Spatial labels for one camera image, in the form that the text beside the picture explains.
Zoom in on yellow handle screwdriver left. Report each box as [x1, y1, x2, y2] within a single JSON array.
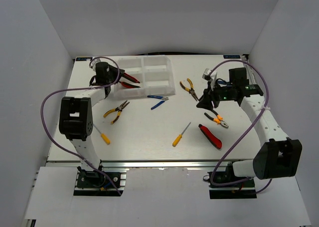
[[93, 125, 111, 145]]

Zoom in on blue sticker left corner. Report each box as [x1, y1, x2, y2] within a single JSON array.
[[75, 57, 92, 61]]

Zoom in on white compartment tray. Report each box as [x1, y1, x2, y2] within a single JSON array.
[[114, 56, 175, 100]]

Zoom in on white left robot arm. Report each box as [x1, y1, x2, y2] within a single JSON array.
[[59, 62, 118, 187]]

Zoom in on yellow pliers centre right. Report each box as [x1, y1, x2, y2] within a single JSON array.
[[179, 78, 199, 101]]

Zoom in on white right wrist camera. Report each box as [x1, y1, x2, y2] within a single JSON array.
[[202, 68, 217, 91]]

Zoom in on red handled pliers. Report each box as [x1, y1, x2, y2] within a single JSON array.
[[122, 72, 140, 83]]

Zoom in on orange black combination pliers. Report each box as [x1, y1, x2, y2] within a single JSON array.
[[204, 113, 229, 129]]

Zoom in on yellow handle screwdriver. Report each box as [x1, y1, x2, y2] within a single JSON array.
[[172, 122, 191, 147], [93, 125, 111, 145]]

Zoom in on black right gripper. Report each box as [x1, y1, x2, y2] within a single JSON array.
[[196, 81, 235, 111]]

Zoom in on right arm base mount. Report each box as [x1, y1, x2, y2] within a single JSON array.
[[202, 162, 257, 200]]

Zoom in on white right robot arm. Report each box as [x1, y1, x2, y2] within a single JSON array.
[[197, 67, 302, 187]]

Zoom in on yellow handle screwdriver centre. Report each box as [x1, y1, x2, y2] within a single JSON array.
[[172, 122, 191, 147]]

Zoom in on blue handled cutters right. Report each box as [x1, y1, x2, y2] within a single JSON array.
[[217, 79, 231, 86]]

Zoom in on yellow long nose pliers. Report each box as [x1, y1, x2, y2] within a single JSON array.
[[103, 100, 130, 125]]

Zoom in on aluminium rail front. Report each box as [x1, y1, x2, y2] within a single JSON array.
[[46, 159, 255, 170]]

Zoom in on blue sticker right corner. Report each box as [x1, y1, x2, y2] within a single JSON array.
[[223, 54, 241, 59]]

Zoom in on red black knife right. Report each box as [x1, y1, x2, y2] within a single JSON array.
[[198, 124, 222, 150]]

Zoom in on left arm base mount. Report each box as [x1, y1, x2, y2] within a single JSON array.
[[73, 166, 126, 197]]

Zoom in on blue wire cutters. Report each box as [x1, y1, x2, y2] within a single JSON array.
[[147, 95, 169, 110]]

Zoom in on blue sticker corner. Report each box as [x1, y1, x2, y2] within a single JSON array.
[[223, 54, 241, 59], [75, 57, 92, 61]]

